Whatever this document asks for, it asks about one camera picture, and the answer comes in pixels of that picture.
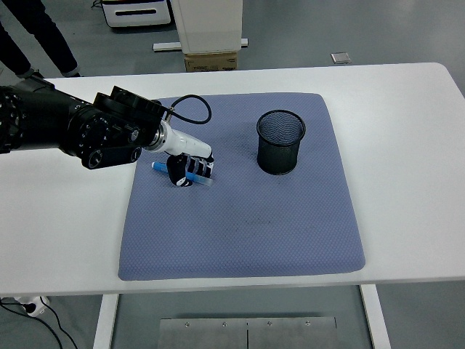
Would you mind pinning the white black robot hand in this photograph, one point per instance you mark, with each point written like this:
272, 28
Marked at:
189, 143

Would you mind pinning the blue marker with clear cap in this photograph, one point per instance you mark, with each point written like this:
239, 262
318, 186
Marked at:
158, 166

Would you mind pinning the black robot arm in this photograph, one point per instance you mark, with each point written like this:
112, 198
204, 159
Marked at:
43, 120

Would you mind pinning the black mesh pen holder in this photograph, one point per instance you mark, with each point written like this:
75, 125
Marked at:
278, 156

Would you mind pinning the brown cardboard box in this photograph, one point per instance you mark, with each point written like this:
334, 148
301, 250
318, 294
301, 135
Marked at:
210, 62

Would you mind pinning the blue-grey quilted mat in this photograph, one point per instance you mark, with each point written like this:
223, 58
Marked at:
236, 225

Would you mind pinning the white floor foot bar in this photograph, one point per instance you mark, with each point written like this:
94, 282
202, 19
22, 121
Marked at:
165, 46

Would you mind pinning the white upright column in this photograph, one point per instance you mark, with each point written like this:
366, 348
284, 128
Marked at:
209, 25

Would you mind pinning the grey floor outlet plate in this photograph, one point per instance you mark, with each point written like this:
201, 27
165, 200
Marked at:
340, 58

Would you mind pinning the person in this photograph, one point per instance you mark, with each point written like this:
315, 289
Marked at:
47, 36

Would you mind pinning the grey metal plate with screws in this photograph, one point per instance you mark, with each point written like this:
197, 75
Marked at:
218, 334

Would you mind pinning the white table leg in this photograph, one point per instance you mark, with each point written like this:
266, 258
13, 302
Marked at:
105, 320
374, 316

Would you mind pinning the white power strip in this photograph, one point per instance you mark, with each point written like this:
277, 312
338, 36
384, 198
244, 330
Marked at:
34, 307

